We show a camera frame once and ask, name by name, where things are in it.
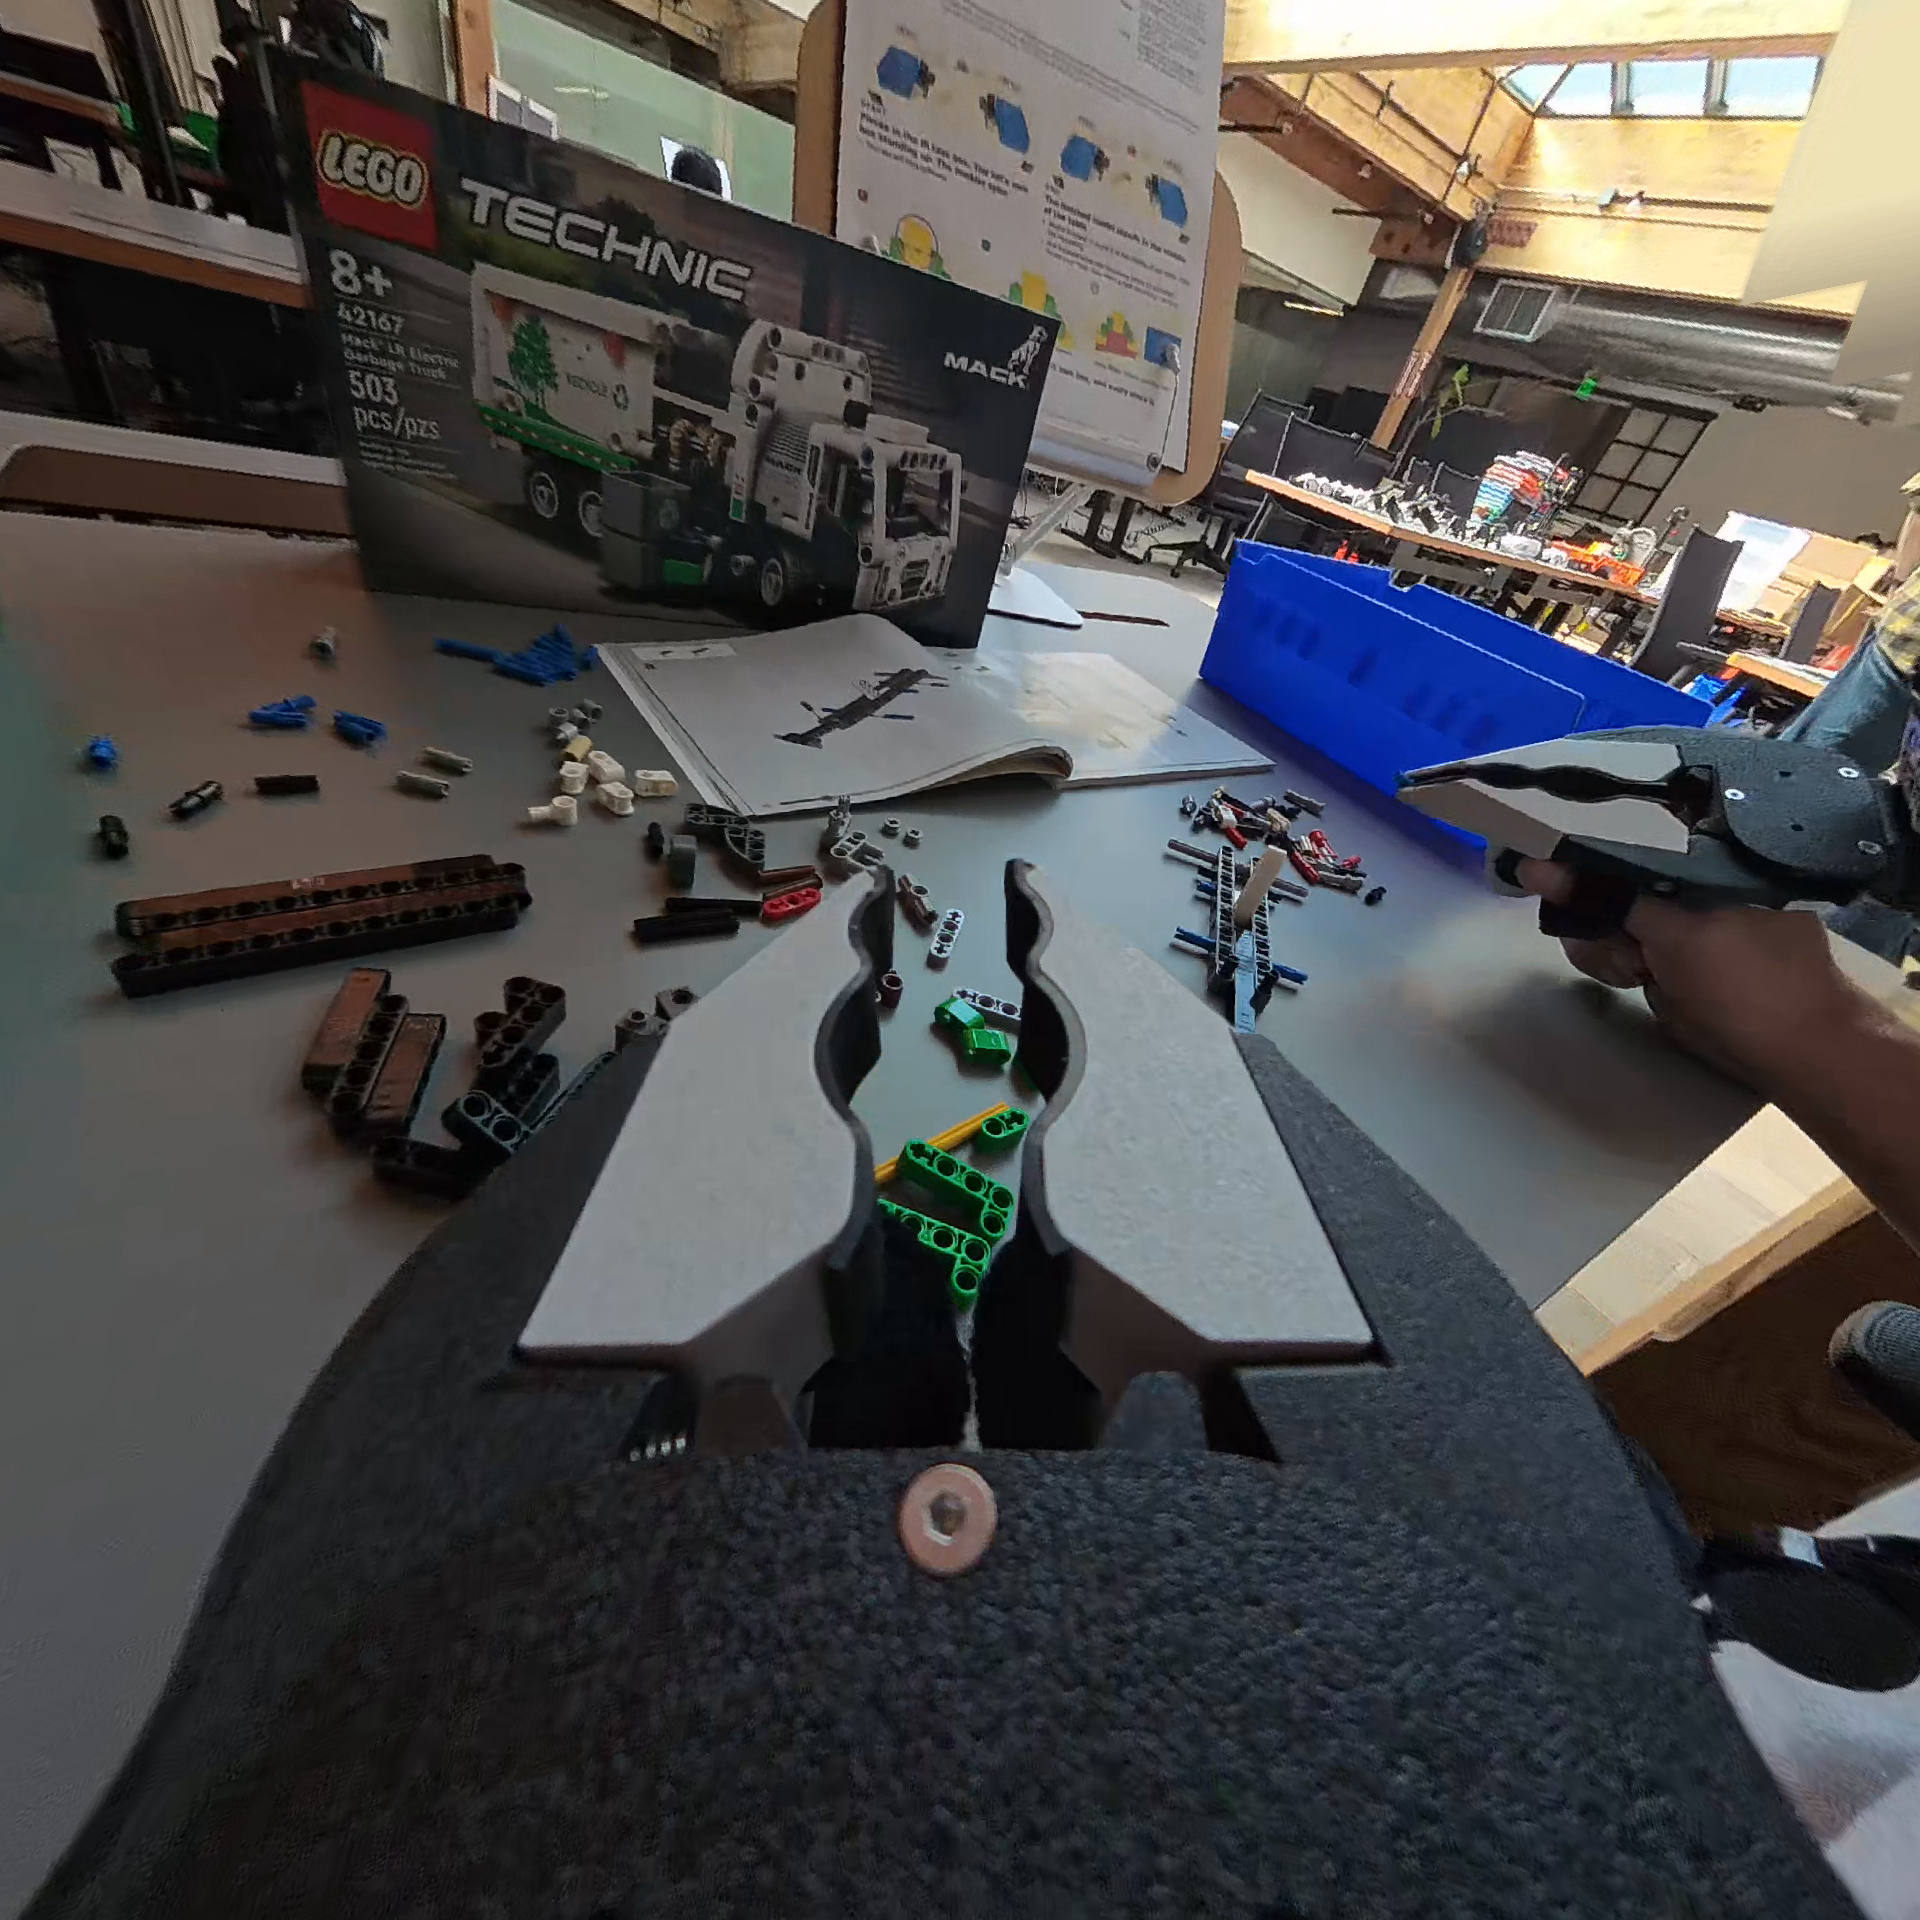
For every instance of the pile of blue lego pins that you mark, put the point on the pile of blue lego pins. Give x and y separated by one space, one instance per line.
539 662

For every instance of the cluttered wooden workbench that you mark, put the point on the cluttered wooden workbench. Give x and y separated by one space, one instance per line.
1499 540

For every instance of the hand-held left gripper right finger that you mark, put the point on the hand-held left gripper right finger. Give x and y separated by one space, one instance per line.
1201 1184

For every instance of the yellow lego axle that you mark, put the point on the yellow lego axle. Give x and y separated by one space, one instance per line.
953 1142

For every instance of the small green lego connector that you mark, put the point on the small green lego connector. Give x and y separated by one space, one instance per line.
975 1038

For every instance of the long lego chassis assembly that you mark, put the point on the long lego chassis assembly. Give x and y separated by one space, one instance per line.
1243 931

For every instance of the person's right hand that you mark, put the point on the person's right hand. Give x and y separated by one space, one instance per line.
1724 974

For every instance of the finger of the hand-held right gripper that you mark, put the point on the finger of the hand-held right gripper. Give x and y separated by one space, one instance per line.
1545 813
1604 750

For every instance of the person's right forearm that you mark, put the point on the person's right forearm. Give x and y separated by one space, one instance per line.
1874 1095

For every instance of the black office chair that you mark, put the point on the black office chair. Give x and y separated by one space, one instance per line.
1688 599
1305 465

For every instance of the silver ventilation duct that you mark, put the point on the silver ventilation duct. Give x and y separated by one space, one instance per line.
1680 349

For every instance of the illustrated instruction sheet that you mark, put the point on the illustrated instruction sheet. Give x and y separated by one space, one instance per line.
1035 225

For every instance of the large blue plastic bin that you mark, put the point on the large blue plastic bin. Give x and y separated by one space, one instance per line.
1395 676

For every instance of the dark storage shelving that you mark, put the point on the dark storage shelving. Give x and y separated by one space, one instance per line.
136 150

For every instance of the dark brown short lego beam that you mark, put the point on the dark brown short lego beam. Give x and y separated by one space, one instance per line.
345 1028
408 1072
376 1059

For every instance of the wooden clipboard stand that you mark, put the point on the wooden clipboard stand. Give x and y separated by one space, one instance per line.
1218 375

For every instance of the red lego connector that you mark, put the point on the red lego connector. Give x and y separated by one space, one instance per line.
786 903

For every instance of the cluster of lego pins and axles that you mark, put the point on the cluster of lego pins and axles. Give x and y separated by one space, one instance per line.
1305 857

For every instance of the green angled lego beam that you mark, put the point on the green angled lego beam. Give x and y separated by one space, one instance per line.
937 1243
960 1180

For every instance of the long black lego beam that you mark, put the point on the long black lego beam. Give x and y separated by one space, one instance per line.
316 894
316 949

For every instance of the lego set cardboard box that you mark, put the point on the lego set cardboard box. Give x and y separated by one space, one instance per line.
675 375

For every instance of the dark grey rounded object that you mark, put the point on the dark grey rounded object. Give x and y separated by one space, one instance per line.
1881 1350

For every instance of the scattered loose lego pieces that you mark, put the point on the scattered loose lego pieces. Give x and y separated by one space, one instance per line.
516 1020

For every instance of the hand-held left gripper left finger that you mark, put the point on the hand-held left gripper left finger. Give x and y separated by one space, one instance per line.
705 1171

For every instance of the lego instruction booklet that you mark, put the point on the lego instruction booklet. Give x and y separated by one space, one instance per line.
839 721

